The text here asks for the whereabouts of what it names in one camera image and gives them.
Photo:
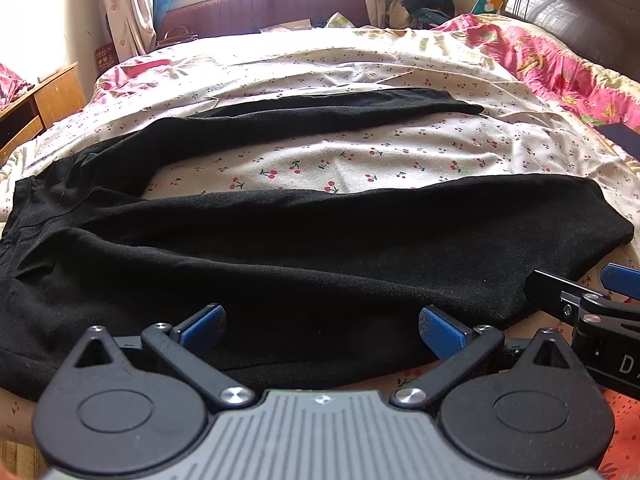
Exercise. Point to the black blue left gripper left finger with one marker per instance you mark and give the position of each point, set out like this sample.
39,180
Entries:
126,407

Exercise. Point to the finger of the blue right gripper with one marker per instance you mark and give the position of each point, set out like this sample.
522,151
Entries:
621,279

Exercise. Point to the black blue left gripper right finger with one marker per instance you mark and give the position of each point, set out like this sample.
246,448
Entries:
500,407

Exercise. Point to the black pants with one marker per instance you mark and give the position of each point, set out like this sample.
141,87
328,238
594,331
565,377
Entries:
320,289

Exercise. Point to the black phone on bed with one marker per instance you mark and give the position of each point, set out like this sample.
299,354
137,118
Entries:
622,136

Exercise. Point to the cherry print bed sheet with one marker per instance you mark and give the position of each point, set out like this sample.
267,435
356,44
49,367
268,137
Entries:
524,130

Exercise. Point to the pink floral quilt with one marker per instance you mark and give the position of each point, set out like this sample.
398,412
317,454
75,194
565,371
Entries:
545,60

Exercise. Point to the dark wooden headboard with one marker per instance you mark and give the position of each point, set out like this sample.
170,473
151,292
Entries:
605,32

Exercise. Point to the colourful bag by headboard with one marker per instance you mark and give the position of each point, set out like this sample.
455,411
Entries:
487,6

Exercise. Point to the wooden side cabinet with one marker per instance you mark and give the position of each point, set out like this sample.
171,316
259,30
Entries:
53,99

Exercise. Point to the dark clothes pile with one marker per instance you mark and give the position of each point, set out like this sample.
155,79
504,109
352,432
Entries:
420,14

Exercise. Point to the pink cloth over television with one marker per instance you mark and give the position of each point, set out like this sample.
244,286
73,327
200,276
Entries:
12,86

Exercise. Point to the brown handbag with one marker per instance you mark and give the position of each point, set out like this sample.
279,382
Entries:
177,35

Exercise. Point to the blue bag by window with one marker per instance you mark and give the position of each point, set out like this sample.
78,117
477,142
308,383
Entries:
160,8

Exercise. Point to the maroon padded window bench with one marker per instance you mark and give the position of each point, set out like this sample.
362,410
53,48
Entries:
214,18

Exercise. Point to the left beige curtain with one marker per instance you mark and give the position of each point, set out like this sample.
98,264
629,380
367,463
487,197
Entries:
131,26

